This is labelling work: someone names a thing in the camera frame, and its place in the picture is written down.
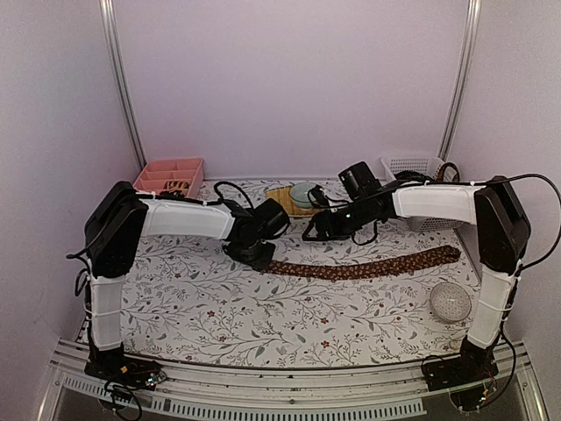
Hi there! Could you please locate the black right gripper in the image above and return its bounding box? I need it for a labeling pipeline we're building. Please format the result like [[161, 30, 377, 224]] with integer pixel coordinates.
[[302, 197, 373, 242]]

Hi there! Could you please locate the brown floral tie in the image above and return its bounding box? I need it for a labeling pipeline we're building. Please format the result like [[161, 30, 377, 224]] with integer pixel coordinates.
[[262, 246, 461, 282]]

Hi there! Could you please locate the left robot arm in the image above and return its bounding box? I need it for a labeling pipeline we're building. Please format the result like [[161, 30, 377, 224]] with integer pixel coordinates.
[[67, 181, 290, 381]]

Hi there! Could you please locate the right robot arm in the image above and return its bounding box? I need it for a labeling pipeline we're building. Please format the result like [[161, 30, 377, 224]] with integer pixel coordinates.
[[302, 161, 531, 382]]

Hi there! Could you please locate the light green ceramic bowl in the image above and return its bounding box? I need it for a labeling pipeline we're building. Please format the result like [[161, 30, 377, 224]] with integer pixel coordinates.
[[288, 182, 322, 209]]

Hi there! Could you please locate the bamboo mat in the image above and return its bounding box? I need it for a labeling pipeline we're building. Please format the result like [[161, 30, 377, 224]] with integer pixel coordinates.
[[266, 186, 316, 218]]

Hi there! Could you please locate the rolled black patterned tie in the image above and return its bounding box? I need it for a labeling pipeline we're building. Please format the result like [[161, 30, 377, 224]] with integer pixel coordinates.
[[160, 180, 190, 198]]

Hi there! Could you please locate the white plastic basket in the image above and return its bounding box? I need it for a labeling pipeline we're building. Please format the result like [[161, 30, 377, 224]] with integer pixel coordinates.
[[380, 157, 462, 232]]

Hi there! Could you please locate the pink divided organizer tray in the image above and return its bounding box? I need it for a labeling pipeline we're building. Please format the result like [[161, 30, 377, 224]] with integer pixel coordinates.
[[133, 158, 204, 198]]

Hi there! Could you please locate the patterned glass bowl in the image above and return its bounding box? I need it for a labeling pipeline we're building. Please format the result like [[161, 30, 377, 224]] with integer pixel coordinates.
[[430, 282, 472, 324]]

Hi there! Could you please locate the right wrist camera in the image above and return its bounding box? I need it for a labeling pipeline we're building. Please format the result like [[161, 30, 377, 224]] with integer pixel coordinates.
[[307, 185, 330, 209]]

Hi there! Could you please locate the aluminium front rail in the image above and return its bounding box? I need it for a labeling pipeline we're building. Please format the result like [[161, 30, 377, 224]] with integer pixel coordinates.
[[36, 339, 556, 420]]

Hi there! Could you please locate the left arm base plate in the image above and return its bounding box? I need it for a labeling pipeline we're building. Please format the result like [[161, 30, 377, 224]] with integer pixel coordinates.
[[84, 358, 167, 390]]

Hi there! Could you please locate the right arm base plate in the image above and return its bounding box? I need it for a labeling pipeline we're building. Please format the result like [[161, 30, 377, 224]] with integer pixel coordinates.
[[421, 352, 499, 391]]

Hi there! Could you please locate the aluminium right corner post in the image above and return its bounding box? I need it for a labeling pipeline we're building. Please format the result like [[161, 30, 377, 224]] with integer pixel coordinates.
[[438, 0, 482, 161]]

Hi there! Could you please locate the aluminium corner post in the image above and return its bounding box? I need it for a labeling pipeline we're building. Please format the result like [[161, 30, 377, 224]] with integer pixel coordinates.
[[99, 0, 147, 169], [438, 0, 482, 161]]

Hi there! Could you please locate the aluminium left corner post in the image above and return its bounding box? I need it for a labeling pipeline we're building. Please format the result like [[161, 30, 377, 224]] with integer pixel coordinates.
[[99, 0, 147, 169]]

